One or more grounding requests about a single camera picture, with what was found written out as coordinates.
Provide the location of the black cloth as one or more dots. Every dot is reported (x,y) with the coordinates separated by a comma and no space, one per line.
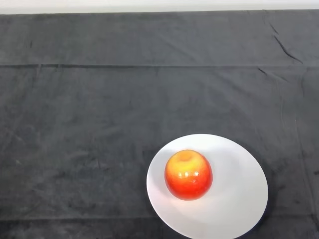
(99,99)

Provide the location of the red and yellow apple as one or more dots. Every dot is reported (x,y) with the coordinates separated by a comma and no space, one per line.
(188,175)

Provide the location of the white round plate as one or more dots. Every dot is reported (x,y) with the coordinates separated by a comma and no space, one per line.
(236,186)

